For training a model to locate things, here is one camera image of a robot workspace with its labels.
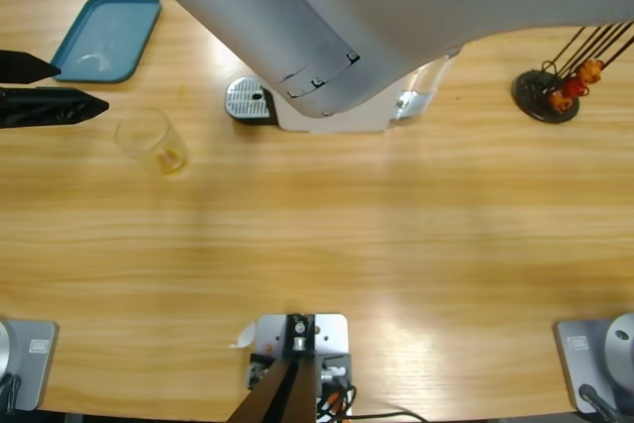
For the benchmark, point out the red coffee capsule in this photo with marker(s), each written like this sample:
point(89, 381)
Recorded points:
point(574, 87)

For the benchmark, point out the white capsule coffee machine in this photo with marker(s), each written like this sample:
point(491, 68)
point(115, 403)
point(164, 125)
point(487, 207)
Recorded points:
point(356, 118)

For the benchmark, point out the teal plastic tray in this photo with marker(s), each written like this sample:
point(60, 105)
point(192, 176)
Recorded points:
point(106, 36)

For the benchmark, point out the clear drinking glass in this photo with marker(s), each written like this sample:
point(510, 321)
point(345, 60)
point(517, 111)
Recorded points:
point(158, 145)

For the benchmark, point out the white paper tab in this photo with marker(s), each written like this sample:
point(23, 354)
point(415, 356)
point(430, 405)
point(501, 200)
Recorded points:
point(245, 336)

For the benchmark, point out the clear water tank dark lid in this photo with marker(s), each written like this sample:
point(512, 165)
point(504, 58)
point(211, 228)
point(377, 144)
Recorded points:
point(426, 81)

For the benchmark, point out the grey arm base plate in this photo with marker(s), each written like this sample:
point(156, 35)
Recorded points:
point(594, 353)
point(34, 358)

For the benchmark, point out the black capsule holder with rods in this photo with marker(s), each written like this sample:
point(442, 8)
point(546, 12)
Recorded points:
point(532, 91)

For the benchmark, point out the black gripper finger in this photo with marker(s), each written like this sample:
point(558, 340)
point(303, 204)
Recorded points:
point(49, 107)
point(25, 68)

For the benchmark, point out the metal drip tray grate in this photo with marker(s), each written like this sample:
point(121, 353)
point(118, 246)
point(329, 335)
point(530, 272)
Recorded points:
point(245, 96)

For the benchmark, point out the dark orange coffee capsule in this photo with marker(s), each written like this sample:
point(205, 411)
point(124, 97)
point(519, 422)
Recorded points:
point(561, 102)

